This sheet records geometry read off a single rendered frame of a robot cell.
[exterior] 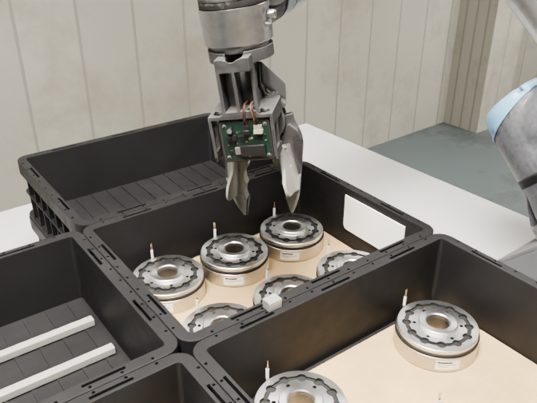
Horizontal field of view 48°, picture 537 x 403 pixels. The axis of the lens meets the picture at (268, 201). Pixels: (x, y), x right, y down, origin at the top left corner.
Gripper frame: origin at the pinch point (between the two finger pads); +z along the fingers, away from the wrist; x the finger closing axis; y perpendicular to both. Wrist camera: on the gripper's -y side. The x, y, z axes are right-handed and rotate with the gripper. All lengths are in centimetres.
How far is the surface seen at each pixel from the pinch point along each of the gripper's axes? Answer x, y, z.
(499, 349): 27.6, 2.6, 21.1
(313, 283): 5.6, 6.5, 8.0
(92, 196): -40, -28, 11
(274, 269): -3.1, -10.3, 16.7
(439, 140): 40, -279, 104
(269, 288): -1.9, -0.9, 13.7
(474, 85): 62, -299, 79
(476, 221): 32, -54, 34
